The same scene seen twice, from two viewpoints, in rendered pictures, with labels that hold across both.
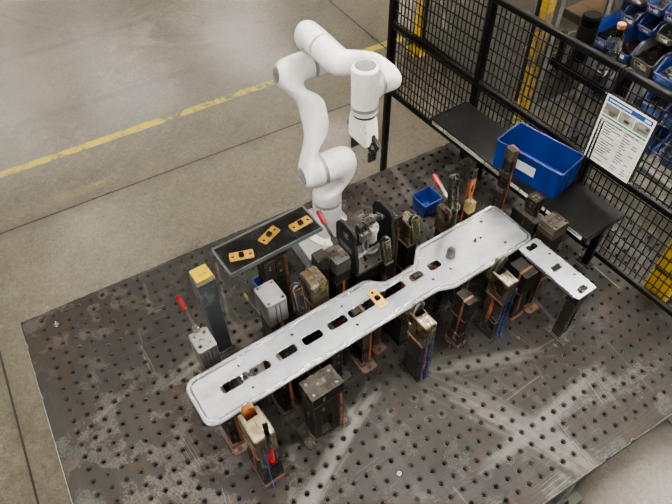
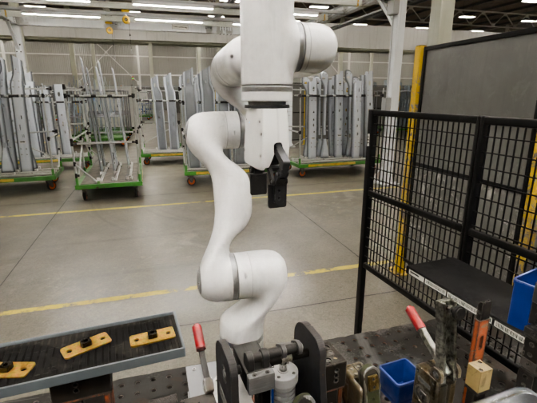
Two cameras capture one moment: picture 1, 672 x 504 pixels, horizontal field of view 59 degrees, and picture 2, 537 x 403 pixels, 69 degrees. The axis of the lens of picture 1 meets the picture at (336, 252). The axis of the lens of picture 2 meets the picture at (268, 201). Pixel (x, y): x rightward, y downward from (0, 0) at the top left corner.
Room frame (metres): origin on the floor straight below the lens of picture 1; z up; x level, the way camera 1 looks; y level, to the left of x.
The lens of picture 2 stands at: (0.84, -0.24, 1.62)
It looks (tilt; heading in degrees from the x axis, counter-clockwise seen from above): 15 degrees down; 13
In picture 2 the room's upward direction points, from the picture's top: straight up
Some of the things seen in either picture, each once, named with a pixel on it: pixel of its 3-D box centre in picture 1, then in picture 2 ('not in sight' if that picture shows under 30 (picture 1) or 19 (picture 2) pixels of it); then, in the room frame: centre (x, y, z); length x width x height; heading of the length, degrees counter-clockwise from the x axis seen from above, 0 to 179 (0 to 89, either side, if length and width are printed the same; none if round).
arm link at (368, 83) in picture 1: (366, 84); (269, 41); (1.49, -0.10, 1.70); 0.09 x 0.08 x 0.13; 118
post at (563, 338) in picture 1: (568, 312); not in sight; (1.25, -0.87, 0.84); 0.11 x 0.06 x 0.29; 34
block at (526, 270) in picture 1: (515, 289); not in sight; (1.36, -0.70, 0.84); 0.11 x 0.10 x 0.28; 34
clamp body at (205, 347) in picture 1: (211, 366); not in sight; (1.03, 0.44, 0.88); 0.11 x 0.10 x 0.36; 34
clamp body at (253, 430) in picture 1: (263, 447); not in sight; (0.74, 0.24, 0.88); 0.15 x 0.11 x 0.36; 34
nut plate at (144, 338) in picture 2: (300, 222); (152, 334); (1.44, 0.12, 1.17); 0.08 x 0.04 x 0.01; 127
